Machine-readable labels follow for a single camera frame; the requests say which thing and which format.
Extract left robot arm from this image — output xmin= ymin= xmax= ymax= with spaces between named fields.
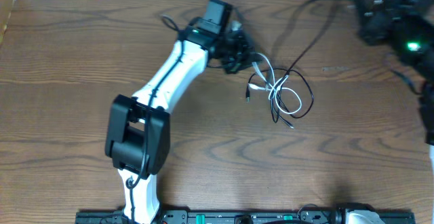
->
xmin=104 ymin=0 xmax=254 ymax=223

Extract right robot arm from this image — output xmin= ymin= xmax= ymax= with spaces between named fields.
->
xmin=352 ymin=0 xmax=433 ymax=160

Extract white usb cable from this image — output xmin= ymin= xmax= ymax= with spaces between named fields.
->
xmin=248 ymin=52 xmax=303 ymax=115

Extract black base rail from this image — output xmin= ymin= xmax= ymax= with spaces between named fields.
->
xmin=74 ymin=208 xmax=416 ymax=224

